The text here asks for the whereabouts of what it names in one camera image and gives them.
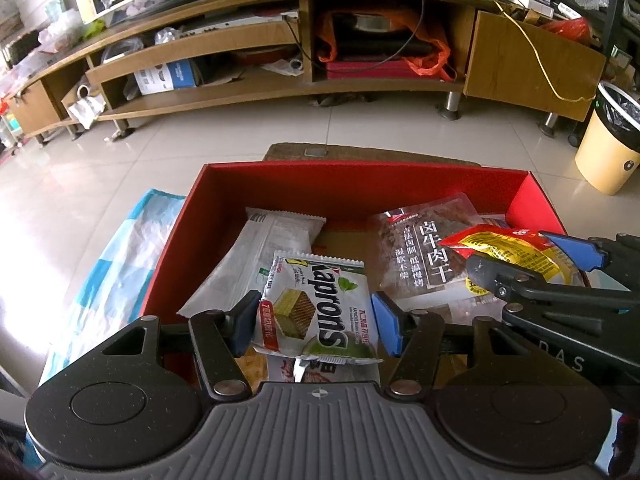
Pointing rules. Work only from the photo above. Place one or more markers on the blue white checkered tablecloth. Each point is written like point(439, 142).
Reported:
point(112, 296)

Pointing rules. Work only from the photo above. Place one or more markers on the orange plastic bag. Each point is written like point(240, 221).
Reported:
point(383, 44)

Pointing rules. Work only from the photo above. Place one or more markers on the cream trash bin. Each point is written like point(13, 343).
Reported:
point(609, 152)

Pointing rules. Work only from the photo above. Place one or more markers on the green Kaprons wafer pack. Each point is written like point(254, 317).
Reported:
point(317, 308)

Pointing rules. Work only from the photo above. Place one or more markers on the white red snack pouch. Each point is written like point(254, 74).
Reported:
point(281, 369)

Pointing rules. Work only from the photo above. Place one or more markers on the blue white box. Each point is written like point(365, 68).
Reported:
point(167, 77)

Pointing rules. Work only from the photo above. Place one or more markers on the white striped bread package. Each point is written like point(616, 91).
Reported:
point(246, 266)

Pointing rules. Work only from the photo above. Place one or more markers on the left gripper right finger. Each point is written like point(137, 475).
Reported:
point(412, 339)

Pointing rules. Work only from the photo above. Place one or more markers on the red yellow Trolli candy bag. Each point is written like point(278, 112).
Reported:
point(523, 247)

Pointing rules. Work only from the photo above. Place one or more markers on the wooden TV stand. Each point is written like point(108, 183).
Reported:
point(496, 59)

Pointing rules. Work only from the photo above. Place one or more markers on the brown floor mat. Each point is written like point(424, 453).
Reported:
point(306, 152)

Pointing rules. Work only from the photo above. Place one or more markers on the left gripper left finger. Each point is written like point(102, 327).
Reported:
point(219, 338)

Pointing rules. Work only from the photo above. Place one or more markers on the braised beef jerky pack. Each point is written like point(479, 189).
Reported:
point(408, 261)

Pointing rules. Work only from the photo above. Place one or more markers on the red cardboard box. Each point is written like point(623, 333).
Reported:
point(348, 195)

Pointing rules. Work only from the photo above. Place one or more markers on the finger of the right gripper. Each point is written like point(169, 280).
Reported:
point(513, 283)
point(597, 253)

